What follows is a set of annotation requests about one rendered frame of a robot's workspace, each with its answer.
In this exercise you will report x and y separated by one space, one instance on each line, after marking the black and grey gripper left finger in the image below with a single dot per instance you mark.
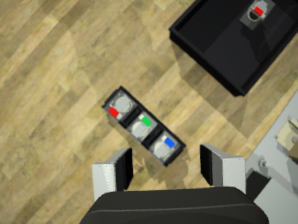
115 174

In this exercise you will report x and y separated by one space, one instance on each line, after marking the grey mounting plate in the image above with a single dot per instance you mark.
275 146

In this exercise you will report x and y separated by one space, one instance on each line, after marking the black open tray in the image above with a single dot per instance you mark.
213 27

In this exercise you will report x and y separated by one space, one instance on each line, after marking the beige rectangular block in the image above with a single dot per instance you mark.
293 153

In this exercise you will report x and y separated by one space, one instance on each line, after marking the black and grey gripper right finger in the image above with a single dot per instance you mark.
221 169

